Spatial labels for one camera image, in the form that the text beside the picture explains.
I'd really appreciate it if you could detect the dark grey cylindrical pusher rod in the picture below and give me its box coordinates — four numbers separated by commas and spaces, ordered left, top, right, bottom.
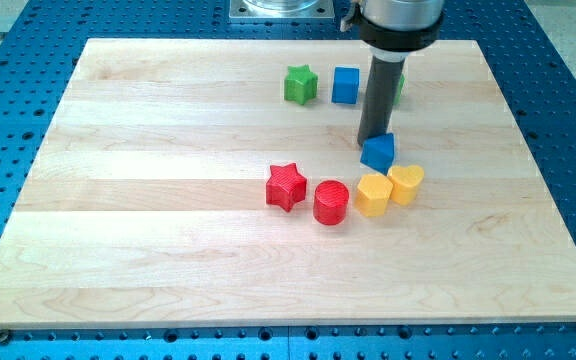
357, 57, 405, 146

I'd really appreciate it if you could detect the blue triangle block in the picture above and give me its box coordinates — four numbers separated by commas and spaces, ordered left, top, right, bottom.
360, 133, 396, 175

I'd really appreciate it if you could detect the yellow heart block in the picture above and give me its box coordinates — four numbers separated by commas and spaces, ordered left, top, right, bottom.
387, 165, 425, 205

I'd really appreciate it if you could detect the green block behind rod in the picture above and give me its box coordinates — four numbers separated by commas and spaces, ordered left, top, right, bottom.
393, 73, 406, 106

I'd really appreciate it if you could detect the blue cube block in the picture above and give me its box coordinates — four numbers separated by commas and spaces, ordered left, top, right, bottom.
332, 67, 360, 104

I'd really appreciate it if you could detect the green star block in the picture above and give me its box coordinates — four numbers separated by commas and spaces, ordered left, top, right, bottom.
284, 65, 318, 105

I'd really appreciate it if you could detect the yellow hexagon block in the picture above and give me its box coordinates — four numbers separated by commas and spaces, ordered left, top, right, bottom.
354, 173, 393, 217

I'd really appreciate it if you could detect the red cylinder block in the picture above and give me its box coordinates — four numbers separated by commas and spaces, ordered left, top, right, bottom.
313, 180, 349, 226

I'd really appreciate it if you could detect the red star block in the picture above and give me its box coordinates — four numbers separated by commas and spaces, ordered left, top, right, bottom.
265, 163, 307, 212

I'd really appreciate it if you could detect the light wooden board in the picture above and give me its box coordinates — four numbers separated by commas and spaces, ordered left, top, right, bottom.
0, 39, 576, 329

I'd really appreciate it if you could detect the blue perforated table plate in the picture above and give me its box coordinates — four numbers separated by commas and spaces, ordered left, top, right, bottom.
0, 0, 576, 359

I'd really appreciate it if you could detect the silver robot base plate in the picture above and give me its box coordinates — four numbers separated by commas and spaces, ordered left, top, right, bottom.
229, 0, 335, 21

